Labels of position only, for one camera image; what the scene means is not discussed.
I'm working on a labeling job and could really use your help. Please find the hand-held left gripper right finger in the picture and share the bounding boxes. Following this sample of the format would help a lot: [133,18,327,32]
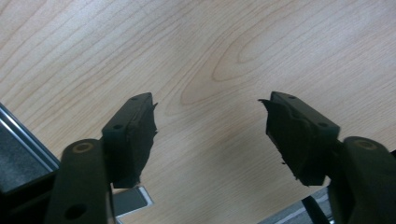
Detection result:
[258,91,341,188]

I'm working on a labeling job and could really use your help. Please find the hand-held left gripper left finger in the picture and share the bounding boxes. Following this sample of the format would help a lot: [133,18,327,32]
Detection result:
[101,91,159,189]

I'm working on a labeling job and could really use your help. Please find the black cable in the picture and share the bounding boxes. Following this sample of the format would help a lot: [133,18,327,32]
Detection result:
[301,195,332,224]

